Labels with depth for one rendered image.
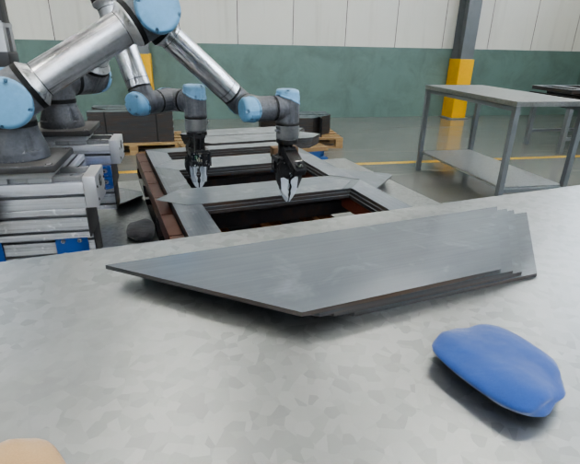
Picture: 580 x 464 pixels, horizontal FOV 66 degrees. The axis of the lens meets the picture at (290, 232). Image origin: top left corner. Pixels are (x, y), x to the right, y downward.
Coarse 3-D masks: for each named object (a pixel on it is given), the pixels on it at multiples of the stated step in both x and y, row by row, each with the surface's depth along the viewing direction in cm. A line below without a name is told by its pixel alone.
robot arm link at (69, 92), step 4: (76, 80) 163; (80, 80) 164; (72, 84) 161; (76, 84) 163; (80, 84) 164; (64, 88) 159; (68, 88) 160; (72, 88) 162; (76, 88) 164; (80, 88) 166; (60, 92) 159; (64, 92) 160; (68, 92) 161; (72, 92) 162; (76, 92) 166; (80, 92) 167; (52, 96) 158; (56, 96) 158; (60, 96) 159; (64, 96) 160; (68, 96) 161; (72, 96) 163
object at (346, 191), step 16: (208, 176) 190; (320, 192) 163; (336, 192) 165; (352, 192) 166; (208, 208) 148; (224, 208) 150; (240, 208) 152; (256, 208) 154; (368, 208) 155; (384, 208) 149
